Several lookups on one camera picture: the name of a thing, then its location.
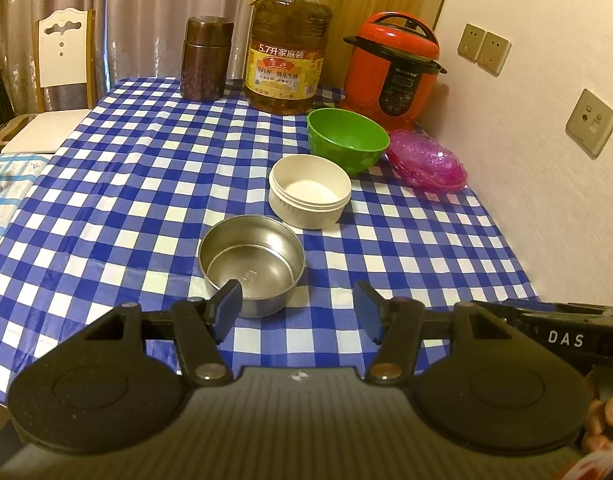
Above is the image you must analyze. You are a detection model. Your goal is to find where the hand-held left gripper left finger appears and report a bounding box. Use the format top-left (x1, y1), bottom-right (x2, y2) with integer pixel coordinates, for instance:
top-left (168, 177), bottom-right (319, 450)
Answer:
top-left (89, 280), bottom-right (244, 387)

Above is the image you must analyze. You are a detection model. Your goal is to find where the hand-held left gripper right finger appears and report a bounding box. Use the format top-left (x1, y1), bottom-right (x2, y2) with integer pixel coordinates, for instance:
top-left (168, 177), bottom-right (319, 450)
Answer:
top-left (353, 280), bottom-right (525, 386)

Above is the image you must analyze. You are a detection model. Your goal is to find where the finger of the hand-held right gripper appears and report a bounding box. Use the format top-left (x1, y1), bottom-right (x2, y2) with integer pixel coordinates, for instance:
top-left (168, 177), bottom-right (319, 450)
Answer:
top-left (473, 298), bottom-right (553, 317)

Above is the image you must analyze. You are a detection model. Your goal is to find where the stainless steel bowl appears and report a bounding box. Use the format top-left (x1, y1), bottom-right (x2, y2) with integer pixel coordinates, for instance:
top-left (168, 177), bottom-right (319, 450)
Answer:
top-left (197, 214), bottom-right (307, 319)

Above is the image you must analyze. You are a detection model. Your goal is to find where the white plastic bowl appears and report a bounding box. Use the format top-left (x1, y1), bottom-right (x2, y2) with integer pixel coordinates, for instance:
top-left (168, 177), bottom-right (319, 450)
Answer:
top-left (268, 154), bottom-right (353, 230)

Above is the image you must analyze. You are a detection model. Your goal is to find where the green plastic bowl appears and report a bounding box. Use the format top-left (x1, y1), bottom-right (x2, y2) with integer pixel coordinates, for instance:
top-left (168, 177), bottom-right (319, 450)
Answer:
top-left (306, 108), bottom-right (391, 177)

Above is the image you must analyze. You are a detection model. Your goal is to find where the blue white checked tablecloth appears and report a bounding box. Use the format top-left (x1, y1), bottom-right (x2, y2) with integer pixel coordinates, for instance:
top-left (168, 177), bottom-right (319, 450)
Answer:
top-left (0, 76), bottom-right (543, 407)

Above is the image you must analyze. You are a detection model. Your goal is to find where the red pressure cooker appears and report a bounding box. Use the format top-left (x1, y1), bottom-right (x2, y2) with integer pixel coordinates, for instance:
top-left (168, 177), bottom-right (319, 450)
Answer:
top-left (343, 11), bottom-right (448, 134)

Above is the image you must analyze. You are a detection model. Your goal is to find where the light blue patterned cloth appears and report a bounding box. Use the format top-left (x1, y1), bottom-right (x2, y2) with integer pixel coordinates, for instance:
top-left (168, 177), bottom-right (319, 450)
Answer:
top-left (0, 152), bottom-right (53, 262)

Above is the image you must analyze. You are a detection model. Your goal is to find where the brown canister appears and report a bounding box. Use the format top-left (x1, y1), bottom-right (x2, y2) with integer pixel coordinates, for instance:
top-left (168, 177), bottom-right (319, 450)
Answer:
top-left (180, 15), bottom-right (235, 103)

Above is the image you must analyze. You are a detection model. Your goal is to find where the cooking oil bottle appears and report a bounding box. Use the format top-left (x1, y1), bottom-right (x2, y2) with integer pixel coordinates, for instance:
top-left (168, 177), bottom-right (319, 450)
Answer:
top-left (244, 0), bottom-right (334, 115)

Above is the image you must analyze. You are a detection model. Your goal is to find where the brown curved object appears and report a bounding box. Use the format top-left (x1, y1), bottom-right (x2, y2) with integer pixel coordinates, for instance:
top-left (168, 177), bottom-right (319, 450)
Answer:
top-left (0, 114), bottom-right (38, 149)

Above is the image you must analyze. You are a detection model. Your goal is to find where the white wooden chair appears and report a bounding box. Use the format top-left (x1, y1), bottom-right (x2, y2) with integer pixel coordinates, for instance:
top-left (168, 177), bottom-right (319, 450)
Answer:
top-left (0, 8), bottom-right (98, 155)

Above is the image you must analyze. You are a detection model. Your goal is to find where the sheer curtain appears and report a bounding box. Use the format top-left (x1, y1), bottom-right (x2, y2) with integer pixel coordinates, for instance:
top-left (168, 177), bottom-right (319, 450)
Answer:
top-left (0, 0), bottom-right (265, 112)

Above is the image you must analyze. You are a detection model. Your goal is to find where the beige wall socket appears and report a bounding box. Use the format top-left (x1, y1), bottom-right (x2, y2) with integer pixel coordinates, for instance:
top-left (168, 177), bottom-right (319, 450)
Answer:
top-left (565, 88), bottom-right (613, 160)
top-left (457, 23), bottom-right (486, 64)
top-left (477, 31), bottom-right (512, 78)

